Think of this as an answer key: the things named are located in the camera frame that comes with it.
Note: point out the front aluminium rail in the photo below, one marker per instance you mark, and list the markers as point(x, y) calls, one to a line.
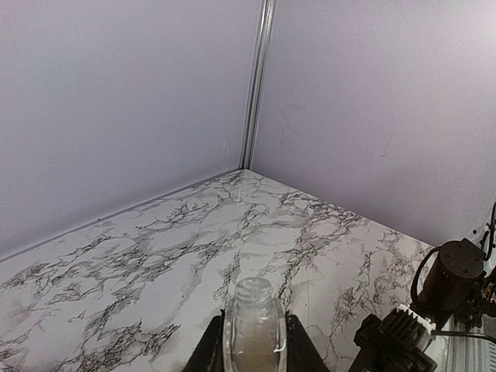
point(470, 352)

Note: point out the left aluminium frame post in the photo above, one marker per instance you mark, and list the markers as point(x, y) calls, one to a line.
point(255, 93)

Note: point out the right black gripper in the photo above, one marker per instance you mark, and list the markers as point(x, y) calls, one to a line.
point(380, 352)

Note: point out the clear nail polish bottle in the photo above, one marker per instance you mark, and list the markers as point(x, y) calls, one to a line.
point(254, 335)

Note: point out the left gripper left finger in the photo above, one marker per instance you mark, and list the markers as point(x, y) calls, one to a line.
point(208, 354)

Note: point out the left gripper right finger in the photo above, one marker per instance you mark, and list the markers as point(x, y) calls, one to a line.
point(302, 356)

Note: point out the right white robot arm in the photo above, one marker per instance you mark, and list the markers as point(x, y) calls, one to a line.
point(453, 299)

